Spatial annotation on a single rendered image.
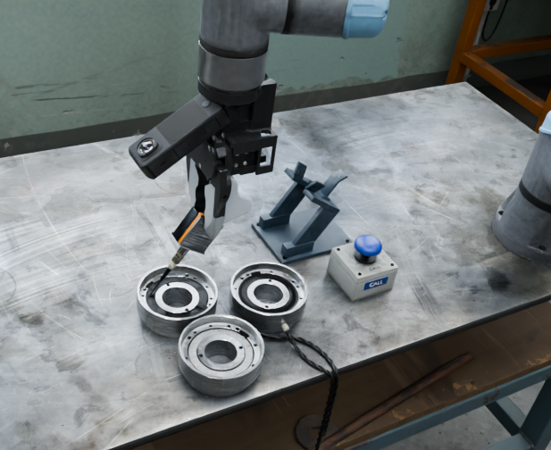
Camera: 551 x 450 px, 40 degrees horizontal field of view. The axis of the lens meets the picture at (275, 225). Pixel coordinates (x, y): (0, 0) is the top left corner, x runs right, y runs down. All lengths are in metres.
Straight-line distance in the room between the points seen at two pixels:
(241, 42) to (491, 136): 0.86
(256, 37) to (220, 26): 0.04
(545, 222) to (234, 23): 0.64
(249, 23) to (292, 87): 2.22
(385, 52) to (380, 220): 2.00
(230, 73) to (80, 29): 1.76
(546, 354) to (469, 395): 0.19
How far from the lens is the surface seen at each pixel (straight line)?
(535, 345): 1.50
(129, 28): 2.60
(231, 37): 0.79
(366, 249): 1.05
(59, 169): 1.28
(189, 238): 0.95
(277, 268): 1.05
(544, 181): 1.20
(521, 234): 1.24
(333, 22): 0.80
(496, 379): 1.40
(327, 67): 3.05
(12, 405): 0.93
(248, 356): 0.94
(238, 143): 0.86
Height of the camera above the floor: 1.52
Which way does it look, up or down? 38 degrees down
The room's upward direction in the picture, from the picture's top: 9 degrees clockwise
